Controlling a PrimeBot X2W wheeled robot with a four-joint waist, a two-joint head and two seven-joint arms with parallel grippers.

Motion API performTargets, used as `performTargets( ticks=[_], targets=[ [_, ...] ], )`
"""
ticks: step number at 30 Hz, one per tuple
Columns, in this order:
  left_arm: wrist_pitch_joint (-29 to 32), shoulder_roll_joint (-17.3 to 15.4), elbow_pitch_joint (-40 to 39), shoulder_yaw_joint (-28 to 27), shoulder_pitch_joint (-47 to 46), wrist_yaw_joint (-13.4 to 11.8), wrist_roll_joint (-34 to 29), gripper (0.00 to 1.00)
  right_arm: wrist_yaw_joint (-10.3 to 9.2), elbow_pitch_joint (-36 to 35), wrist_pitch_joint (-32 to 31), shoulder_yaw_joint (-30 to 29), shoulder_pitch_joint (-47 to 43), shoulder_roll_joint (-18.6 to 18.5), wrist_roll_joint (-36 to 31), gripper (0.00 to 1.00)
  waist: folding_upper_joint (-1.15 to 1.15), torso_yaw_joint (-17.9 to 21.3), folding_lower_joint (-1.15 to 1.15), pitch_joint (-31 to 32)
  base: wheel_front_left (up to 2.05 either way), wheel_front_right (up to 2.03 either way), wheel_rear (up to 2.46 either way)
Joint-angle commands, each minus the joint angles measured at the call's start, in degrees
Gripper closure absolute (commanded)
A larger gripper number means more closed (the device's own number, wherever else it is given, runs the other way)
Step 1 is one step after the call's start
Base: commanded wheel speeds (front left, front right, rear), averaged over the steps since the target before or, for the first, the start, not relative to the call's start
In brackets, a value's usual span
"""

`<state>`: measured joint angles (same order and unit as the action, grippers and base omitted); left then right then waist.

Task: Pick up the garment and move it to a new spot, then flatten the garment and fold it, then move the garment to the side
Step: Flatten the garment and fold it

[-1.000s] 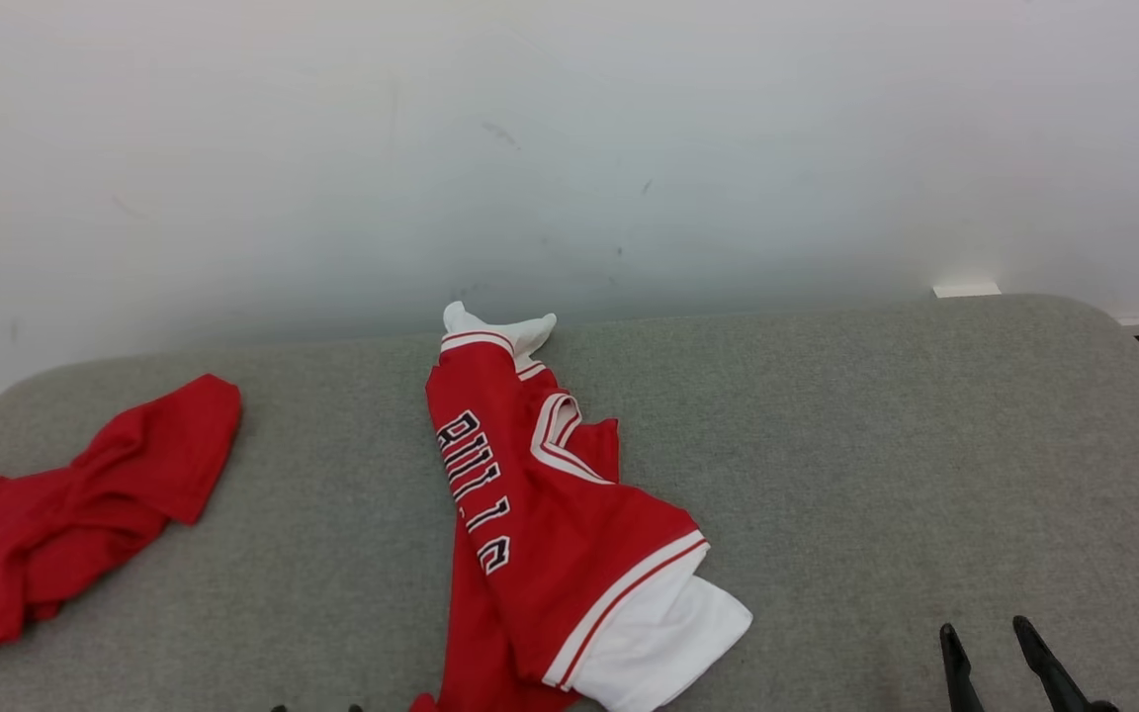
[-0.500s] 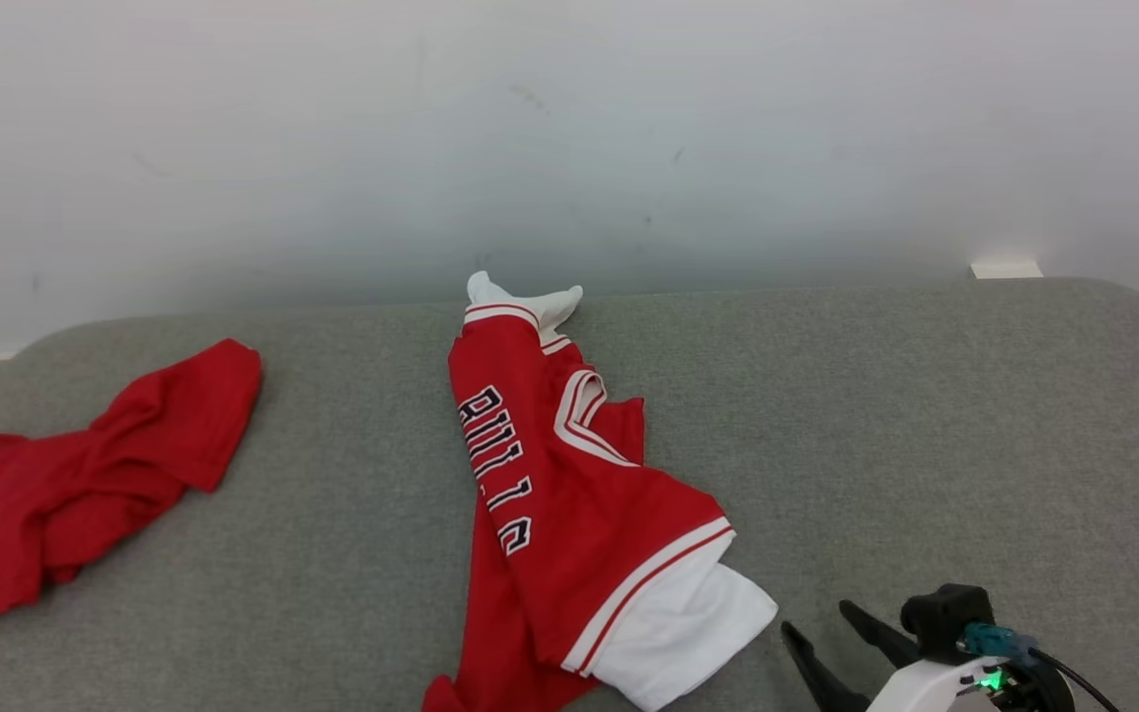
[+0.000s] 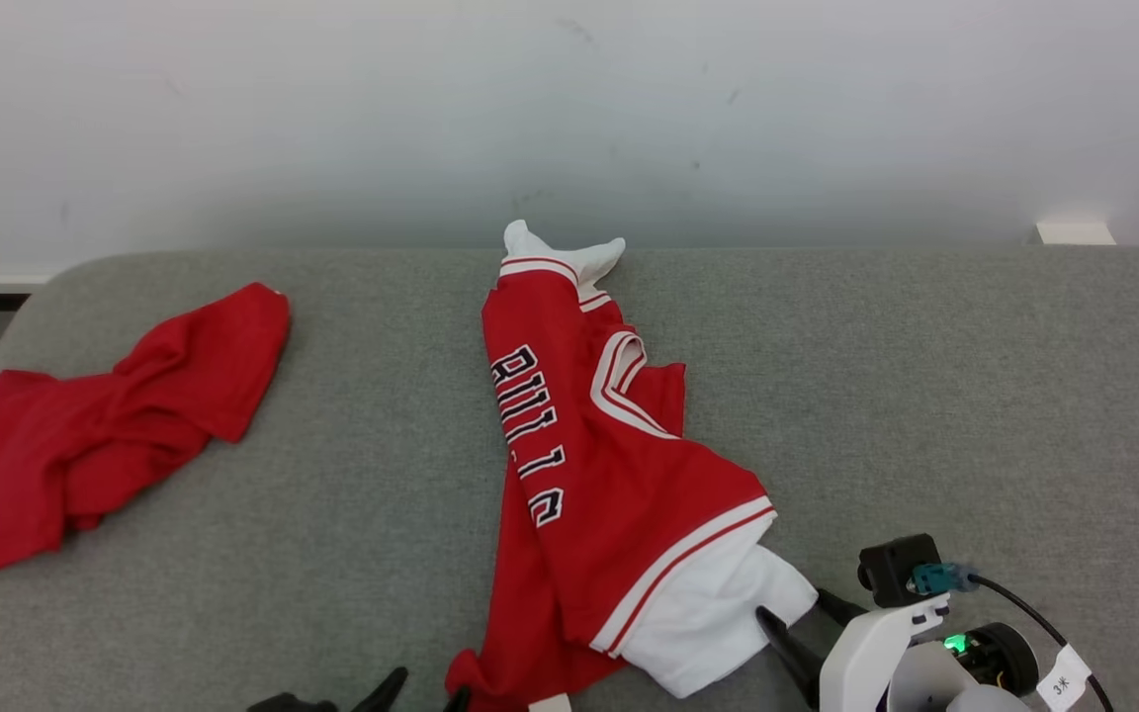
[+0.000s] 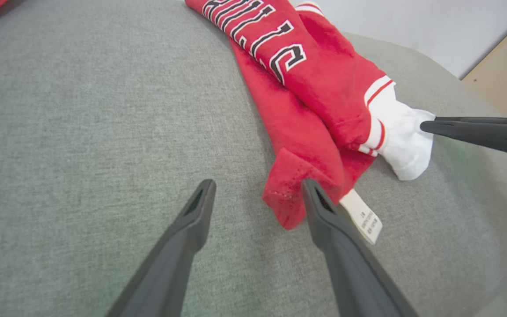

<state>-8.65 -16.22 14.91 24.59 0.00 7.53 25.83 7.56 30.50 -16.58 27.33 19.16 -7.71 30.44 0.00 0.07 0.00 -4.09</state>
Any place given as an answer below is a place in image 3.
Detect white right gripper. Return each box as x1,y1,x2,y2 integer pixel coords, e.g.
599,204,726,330
754,587,952,712

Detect red Bulls basketball jersey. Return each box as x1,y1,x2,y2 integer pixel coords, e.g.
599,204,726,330
445,220,820,712

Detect red shorts with white stripes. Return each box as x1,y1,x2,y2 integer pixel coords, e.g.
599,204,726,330
0,282,292,584

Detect teal right camera connector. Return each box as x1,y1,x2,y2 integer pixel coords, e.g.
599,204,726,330
909,562,978,597

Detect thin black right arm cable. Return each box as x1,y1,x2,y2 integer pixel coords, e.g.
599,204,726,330
965,574,1116,712

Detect white cable label tag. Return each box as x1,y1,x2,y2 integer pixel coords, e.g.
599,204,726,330
1036,645,1093,711

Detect small white wall box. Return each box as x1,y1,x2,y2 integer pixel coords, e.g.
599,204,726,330
1036,222,1117,246

